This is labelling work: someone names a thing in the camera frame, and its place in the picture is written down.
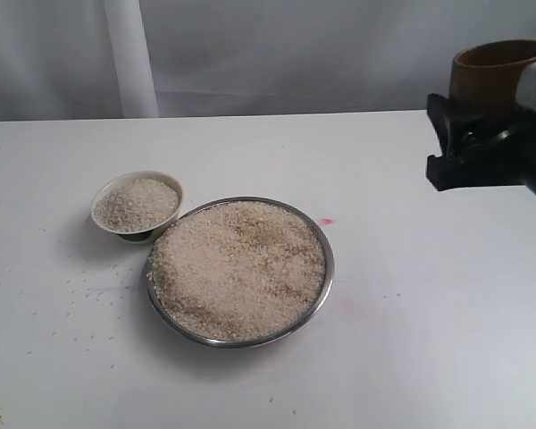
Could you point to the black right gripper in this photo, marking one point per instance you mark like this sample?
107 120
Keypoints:
466 159

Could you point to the white backdrop curtain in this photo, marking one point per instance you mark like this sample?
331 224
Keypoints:
65 60

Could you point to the large steel plate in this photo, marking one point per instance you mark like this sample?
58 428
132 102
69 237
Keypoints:
323 292

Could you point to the rice in small bowl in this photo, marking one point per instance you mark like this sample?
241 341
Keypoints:
137 205

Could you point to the rice in steel plate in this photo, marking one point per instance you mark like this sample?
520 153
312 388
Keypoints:
238 271

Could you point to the small cream ceramic bowl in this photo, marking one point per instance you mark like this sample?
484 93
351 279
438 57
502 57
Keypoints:
147 236

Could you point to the brown wooden cup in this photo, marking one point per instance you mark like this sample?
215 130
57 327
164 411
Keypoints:
485 77

